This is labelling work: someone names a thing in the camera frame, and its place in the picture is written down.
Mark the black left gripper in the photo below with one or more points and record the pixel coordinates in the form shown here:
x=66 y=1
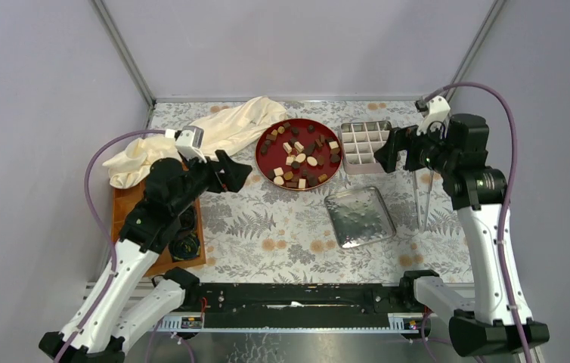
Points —
x=233 y=178

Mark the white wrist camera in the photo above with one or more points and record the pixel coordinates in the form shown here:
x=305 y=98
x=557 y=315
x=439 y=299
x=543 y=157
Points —
x=188 y=142
x=436 y=114

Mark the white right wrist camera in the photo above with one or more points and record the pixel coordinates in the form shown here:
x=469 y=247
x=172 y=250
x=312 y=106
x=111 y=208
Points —
x=436 y=114

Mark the pink tin with white dividers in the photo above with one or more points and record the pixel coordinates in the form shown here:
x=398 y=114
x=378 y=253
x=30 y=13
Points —
x=360 y=140

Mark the wooden compartment tray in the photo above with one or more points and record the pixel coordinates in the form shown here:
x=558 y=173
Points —
x=124 y=201

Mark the cream cloth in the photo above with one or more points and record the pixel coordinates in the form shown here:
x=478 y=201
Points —
x=229 y=130

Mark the silver tin lid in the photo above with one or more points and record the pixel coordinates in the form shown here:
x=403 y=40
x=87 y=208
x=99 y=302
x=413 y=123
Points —
x=359 y=217

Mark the floral table mat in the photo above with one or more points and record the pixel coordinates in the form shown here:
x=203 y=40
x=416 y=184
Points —
x=266 y=234

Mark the red round tray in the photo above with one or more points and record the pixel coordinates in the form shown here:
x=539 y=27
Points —
x=298 y=154

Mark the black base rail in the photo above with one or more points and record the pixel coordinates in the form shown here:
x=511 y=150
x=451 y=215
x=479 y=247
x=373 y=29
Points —
x=302 y=307

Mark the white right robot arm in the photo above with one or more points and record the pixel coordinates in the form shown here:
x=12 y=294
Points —
x=498 y=319

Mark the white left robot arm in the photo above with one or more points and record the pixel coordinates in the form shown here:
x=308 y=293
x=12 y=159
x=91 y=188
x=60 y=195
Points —
x=103 y=330

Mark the black paper cup liners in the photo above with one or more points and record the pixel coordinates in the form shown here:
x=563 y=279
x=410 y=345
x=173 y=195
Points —
x=186 y=244

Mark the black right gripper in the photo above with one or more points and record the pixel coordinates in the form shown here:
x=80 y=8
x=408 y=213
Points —
x=403 y=138

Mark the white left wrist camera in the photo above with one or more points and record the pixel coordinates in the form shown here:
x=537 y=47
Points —
x=188 y=142

